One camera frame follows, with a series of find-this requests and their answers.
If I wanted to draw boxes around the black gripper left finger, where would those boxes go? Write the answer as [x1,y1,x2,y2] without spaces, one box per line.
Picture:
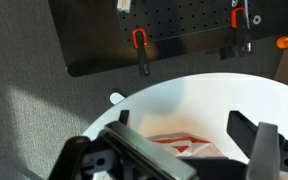
[48,109,198,180]

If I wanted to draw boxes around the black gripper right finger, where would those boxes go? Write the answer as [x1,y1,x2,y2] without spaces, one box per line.
[226,110,288,180]

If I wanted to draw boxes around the white plastic bag red print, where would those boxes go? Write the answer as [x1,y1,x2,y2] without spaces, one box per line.
[147,132,226,160]

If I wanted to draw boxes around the orange round knob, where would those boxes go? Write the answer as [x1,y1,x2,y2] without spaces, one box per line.
[276,35,288,50]

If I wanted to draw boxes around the orange black clamp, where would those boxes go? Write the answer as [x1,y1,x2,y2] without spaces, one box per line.
[230,7,254,57]
[131,28,152,78]

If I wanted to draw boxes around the black perforated pegboard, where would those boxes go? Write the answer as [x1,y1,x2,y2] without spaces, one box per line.
[116,0,252,48]

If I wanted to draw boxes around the white bracket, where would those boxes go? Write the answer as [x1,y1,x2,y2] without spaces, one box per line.
[116,0,132,14]

